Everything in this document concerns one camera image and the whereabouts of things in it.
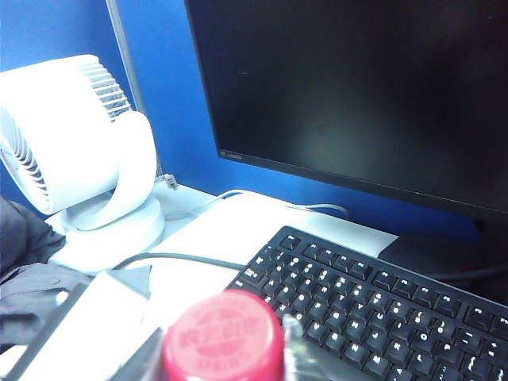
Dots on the clear-taped right gripper right finger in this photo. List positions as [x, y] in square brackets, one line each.
[299, 357]

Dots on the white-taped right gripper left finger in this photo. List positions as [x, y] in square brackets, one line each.
[91, 325]

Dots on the red bottle cap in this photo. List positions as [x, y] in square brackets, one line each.
[222, 341]

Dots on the black computer keyboard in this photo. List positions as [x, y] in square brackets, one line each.
[357, 309]

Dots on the black cloth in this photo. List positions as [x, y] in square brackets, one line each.
[24, 246]

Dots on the clear network plug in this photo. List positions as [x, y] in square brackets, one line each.
[168, 181]

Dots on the white desk fan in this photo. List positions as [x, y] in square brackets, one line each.
[71, 151]

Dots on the blue partition panel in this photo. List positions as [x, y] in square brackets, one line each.
[166, 79]

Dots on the black computer monitor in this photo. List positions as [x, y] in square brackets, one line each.
[357, 99]

